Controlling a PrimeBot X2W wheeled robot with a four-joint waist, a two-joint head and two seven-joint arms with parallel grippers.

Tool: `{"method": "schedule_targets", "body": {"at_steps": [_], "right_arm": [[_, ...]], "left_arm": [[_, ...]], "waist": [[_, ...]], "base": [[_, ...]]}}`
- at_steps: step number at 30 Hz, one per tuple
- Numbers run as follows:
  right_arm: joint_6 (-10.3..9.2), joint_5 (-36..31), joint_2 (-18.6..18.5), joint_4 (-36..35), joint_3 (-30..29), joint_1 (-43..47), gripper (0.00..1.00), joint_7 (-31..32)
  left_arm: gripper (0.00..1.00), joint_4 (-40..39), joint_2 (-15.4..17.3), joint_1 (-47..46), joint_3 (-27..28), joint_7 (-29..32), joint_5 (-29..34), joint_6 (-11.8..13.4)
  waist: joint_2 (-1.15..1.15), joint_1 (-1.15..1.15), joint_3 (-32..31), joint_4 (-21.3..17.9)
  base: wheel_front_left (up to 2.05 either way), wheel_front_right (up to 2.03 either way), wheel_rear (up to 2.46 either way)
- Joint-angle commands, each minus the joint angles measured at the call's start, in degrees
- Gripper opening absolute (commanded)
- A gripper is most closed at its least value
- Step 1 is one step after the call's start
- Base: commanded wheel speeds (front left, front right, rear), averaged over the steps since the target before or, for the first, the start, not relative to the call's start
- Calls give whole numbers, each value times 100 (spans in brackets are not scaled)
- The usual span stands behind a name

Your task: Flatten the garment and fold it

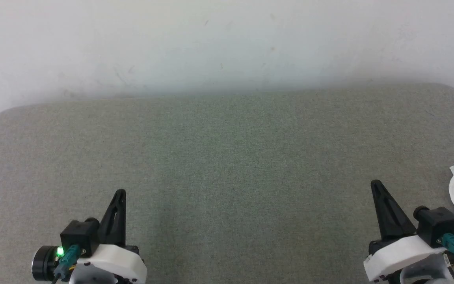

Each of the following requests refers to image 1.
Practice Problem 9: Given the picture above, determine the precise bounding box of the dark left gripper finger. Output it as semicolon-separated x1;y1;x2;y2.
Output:
98;189;127;247

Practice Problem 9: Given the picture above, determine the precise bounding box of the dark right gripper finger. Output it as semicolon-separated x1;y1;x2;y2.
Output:
370;180;417;241

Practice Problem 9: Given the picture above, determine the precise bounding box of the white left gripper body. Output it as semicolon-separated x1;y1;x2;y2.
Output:
31;244;147;284

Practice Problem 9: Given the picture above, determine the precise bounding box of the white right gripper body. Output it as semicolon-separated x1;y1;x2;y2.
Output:
364;229;454;282

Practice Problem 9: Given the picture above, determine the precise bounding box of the grey-green fabric sofa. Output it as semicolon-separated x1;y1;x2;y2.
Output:
0;83;454;284

